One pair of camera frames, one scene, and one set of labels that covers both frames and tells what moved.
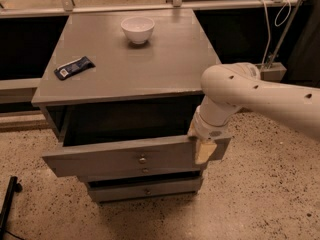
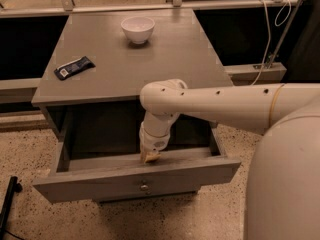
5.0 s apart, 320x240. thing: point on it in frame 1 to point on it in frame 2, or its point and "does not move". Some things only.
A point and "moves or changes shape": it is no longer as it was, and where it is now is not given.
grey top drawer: x=128 y=147 moves or changes shape
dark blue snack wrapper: x=67 y=70 does not move
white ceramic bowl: x=138 y=28 does not move
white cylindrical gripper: x=209 y=131 to x=151 y=141
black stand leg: x=13 y=187 does not move
